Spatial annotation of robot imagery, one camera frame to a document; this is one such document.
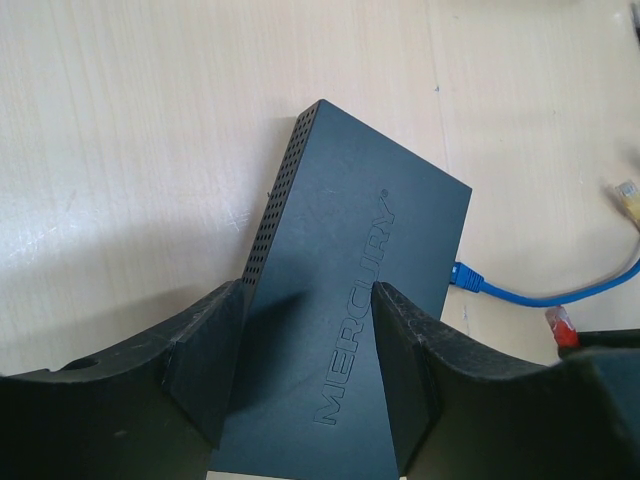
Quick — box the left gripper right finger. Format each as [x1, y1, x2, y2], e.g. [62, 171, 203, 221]
[371, 282, 639, 479]

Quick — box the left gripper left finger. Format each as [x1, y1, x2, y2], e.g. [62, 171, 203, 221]
[1, 281, 244, 479]

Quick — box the red ethernet cable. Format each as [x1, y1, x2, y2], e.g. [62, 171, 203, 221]
[544, 305, 581, 350]

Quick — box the blue ethernet cable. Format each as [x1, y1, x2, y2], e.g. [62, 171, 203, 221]
[449, 239, 640, 307]

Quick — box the black network switch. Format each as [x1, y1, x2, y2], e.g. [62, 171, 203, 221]
[210, 100, 472, 479]

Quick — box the yellow ethernet cable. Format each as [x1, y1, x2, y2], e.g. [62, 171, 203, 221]
[607, 178, 640, 231]

